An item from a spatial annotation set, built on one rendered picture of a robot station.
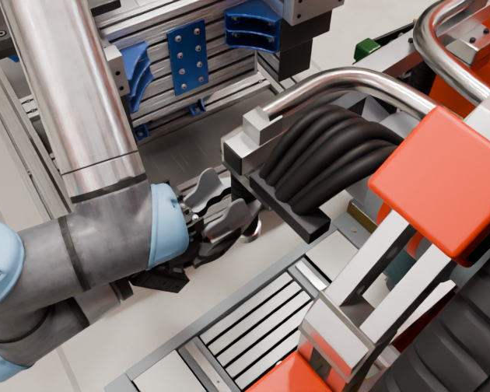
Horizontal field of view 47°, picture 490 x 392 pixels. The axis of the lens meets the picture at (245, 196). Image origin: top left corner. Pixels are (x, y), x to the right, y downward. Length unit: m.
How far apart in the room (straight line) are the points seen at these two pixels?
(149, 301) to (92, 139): 1.10
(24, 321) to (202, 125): 1.16
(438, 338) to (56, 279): 0.32
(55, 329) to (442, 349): 0.39
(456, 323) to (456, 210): 0.08
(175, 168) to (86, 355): 0.54
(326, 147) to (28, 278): 0.29
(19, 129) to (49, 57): 1.21
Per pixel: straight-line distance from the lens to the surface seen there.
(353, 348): 0.49
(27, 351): 0.63
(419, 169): 0.38
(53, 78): 0.53
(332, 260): 1.56
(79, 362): 1.57
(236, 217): 0.68
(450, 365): 0.41
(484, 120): 0.46
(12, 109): 1.80
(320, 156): 0.51
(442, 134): 0.38
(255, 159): 0.59
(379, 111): 1.39
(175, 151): 1.60
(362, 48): 1.22
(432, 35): 0.69
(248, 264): 1.62
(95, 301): 0.63
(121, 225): 0.53
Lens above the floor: 1.42
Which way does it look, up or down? 54 degrees down
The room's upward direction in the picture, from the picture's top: straight up
